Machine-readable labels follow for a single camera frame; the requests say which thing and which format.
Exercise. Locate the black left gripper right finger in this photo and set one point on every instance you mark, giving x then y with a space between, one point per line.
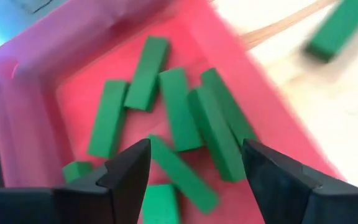
284 193

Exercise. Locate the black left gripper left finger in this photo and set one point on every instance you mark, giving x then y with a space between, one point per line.
117 186

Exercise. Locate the green wooden block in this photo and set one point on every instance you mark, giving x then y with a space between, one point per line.
216 140
179 109
160 205
228 105
148 71
76 171
185 177
340 28
107 118

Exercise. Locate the pink translucent plastic bin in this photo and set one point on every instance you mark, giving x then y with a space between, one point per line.
26 93

